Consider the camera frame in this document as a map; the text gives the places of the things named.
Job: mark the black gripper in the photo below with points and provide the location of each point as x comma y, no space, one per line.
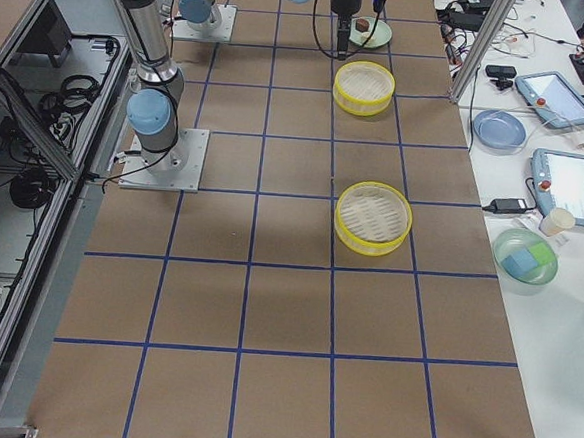
344,3

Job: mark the brown bun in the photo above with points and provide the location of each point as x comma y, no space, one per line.
362,25

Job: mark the light green plate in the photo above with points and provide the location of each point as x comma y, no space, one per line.
379,34

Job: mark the black webcam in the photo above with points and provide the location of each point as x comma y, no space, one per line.
501,76

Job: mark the blue plate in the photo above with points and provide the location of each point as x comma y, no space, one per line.
499,130

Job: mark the upper teach pendant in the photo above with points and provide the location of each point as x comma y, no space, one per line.
552,98

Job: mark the teach pendant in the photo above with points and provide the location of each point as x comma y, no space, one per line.
558,178
552,98

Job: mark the black power adapter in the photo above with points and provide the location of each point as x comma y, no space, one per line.
504,206

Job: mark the lower teach pendant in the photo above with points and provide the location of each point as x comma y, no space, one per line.
558,178

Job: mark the paper cup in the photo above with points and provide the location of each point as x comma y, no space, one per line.
557,221

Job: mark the clear green bowl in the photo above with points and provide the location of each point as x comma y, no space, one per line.
514,239

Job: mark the blue sponge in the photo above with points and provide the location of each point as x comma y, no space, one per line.
518,263

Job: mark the green sponge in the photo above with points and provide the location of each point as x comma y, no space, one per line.
542,254

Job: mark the aluminium frame post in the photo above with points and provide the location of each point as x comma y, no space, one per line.
492,24

